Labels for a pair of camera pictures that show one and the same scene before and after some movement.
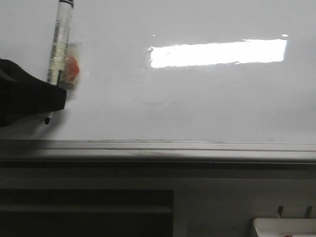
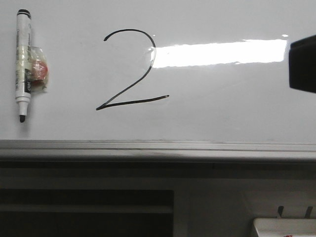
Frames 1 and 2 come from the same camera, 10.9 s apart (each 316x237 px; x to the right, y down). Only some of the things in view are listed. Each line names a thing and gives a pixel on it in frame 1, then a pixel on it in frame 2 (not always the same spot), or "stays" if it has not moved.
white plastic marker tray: x=285 y=227 stays
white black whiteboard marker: x=59 y=45 -> x=31 y=64
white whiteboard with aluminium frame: x=170 y=81 stays
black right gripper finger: x=22 y=94 -> x=302 y=64
